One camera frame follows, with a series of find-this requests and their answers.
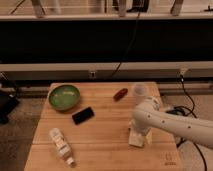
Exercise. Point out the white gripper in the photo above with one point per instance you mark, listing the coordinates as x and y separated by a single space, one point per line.
147 133

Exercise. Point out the white sponge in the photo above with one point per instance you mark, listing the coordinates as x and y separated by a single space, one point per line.
136 139

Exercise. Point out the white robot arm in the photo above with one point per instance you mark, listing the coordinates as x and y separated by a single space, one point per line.
147 114

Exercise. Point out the green ceramic bowl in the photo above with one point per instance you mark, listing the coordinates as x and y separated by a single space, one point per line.
64 97

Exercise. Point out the red brown oblong object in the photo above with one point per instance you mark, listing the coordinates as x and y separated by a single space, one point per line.
120 94

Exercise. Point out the clear plastic cup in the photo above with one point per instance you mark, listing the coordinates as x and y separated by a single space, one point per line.
139 91

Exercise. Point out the blue power box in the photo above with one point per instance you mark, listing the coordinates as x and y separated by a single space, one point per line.
175 112

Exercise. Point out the black smartphone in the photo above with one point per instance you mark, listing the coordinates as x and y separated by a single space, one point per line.
83 115

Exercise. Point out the white plastic bottle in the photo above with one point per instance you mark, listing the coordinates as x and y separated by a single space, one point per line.
64 150

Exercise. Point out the black object at left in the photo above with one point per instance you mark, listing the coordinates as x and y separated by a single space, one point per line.
8 101

